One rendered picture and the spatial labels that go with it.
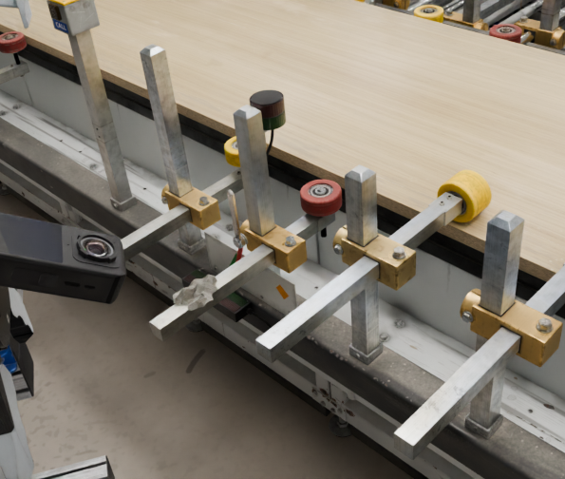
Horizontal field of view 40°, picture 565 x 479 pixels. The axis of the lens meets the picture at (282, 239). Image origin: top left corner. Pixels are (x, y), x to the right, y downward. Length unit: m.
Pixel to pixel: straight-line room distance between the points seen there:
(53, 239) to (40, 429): 1.93
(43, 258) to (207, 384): 1.91
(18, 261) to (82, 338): 2.15
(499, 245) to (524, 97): 0.80
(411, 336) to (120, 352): 1.21
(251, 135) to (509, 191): 0.50
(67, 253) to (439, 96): 1.39
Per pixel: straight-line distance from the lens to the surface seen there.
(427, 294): 1.56
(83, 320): 2.69
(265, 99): 1.34
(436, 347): 1.56
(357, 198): 1.19
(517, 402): 1.49
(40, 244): 0.50
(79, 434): 2.36
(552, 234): 1.40
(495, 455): 1.31
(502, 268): 1.07
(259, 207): 1.40
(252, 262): 1.40
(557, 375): 1.48
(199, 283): 1.34
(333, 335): 1.47
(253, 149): 1.34
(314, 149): 1.62
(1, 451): 0.53
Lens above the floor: 1.75
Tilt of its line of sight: 38 degrees down
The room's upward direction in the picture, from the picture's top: 7 degrees counter-clockwise
